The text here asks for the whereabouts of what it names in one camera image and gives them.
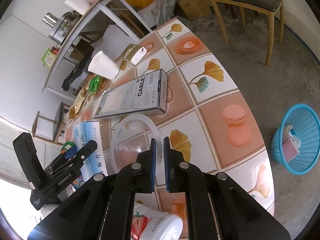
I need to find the clear plastic bowl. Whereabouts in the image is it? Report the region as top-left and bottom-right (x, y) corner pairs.
(110, 114), (162, 173)

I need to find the white strawberry yogurt tub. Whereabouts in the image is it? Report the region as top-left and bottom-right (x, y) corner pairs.
(131, 203), (183, 240)

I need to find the blue white flat box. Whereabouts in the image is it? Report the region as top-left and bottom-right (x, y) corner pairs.
(73, 121), (108, 181)

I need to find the dark yellow snack packet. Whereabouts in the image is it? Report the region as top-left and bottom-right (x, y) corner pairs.
(69, 105), (76, 120)

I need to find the blue plastic waste basket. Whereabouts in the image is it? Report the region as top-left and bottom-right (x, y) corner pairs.
(271, 103), (319, 175)

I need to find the green snack packet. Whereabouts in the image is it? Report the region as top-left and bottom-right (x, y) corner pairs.
(87, 75), (100, 95)

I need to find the patterned tablecloth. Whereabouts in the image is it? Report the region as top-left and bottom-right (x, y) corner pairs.
(65, 18), (274, 239)

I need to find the white paper cup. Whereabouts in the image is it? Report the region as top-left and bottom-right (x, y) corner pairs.
(88, 51), (120, 80)

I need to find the gold white coffee packet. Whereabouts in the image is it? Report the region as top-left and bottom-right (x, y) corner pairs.
(120, 44), (148, 66)

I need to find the steel cooking pot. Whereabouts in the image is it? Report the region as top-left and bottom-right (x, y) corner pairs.
(42, 10), (82, 45)

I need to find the white pillow sack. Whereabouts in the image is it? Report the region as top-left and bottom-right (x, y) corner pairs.
(91, 25), (136, 60)

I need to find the paper towel roll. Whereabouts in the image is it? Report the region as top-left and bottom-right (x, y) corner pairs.
(65, 0), (91, 15)

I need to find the white metal shelf table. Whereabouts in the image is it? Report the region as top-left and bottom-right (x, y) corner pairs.
(42, 0), (152, 92)

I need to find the cardboard box by fridge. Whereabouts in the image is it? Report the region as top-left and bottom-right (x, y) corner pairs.
(177, 0), (212, 21)

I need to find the wooden chair dark seat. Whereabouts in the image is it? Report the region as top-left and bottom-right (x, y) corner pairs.
(211, 0), (284, 66)

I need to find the grey cable box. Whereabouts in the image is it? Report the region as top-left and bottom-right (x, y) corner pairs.
(93, 69), (168, 120)

